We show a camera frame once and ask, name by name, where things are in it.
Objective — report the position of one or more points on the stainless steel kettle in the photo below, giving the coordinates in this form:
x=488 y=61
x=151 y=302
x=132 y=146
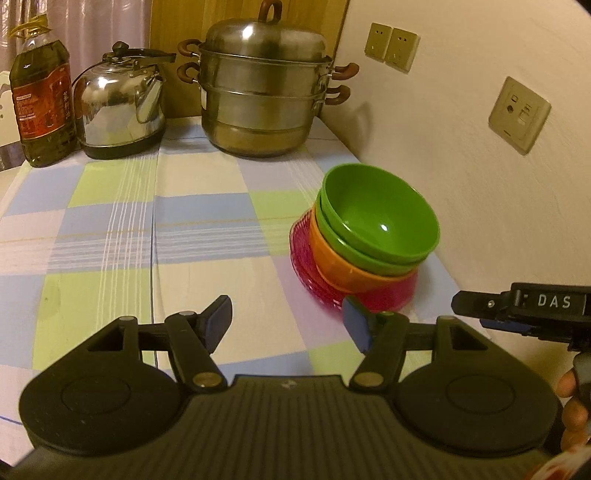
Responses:
x=115 y=106

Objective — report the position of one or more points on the person's right forearm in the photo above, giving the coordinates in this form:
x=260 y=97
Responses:
x=565 y=466

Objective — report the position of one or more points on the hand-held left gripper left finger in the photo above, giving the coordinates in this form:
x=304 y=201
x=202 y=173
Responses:
x=217 y=319

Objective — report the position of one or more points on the white wooden chair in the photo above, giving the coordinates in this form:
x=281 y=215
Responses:
x=5 y=120

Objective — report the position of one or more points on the checked pastel tablecloth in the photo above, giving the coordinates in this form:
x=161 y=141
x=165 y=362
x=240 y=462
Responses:
x=207 y=240

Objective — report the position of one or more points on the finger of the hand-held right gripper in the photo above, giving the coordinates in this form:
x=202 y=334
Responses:
x=508 y=325
x=480 y=303

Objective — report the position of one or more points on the cooking oil bottle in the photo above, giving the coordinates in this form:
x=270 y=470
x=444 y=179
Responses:
x=41 y=101

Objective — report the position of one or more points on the large beige wall socket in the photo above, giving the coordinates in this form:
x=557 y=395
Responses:
x=519 y=115

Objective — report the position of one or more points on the stainless steel steamer pot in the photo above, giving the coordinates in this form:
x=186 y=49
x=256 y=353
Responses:
x=258 y=92

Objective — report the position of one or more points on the green plastic bowl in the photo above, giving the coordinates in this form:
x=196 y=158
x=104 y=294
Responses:
x=351 y=258
x=369 y=203

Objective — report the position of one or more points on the sheer curtain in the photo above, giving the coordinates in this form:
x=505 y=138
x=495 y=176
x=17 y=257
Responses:
x=92 y=23

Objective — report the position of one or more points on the person's right hand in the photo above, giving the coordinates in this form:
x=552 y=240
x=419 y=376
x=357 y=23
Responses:
x=577 y=424

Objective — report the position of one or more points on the orange plastic bowl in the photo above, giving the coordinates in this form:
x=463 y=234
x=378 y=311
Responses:
x=332 y=267

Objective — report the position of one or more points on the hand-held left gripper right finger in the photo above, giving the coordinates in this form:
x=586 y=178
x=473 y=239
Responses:
x=358 y=324

